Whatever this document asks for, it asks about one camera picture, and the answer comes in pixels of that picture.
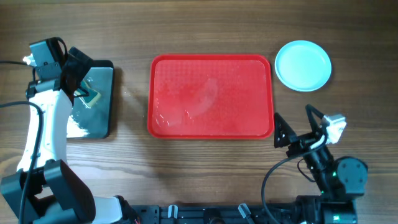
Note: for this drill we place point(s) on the black water tray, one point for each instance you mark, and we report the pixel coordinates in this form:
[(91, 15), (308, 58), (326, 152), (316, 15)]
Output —
[(94, 123)]

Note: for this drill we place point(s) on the red plastic tray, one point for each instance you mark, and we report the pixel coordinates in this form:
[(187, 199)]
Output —
[(210, 96)]

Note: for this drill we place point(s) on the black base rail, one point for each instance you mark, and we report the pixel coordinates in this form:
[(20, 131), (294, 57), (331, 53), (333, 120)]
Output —
[(243, 213)]

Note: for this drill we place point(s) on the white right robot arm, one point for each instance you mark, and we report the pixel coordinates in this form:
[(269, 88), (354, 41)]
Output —
[(341, 181)]

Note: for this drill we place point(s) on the green and yellow sponge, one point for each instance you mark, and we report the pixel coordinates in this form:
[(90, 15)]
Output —
[(87, 95)]

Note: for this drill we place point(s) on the white round plate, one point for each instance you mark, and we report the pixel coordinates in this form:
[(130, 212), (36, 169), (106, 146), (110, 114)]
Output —
[(303, 66)]

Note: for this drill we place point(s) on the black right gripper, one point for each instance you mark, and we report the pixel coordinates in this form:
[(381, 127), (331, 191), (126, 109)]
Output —
[(302, 142)]

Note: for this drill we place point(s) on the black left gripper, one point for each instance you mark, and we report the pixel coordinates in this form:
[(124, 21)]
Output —
[(76, 73)]

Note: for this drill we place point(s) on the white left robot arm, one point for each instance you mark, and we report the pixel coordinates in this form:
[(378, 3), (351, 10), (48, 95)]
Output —
[(44, 189)]

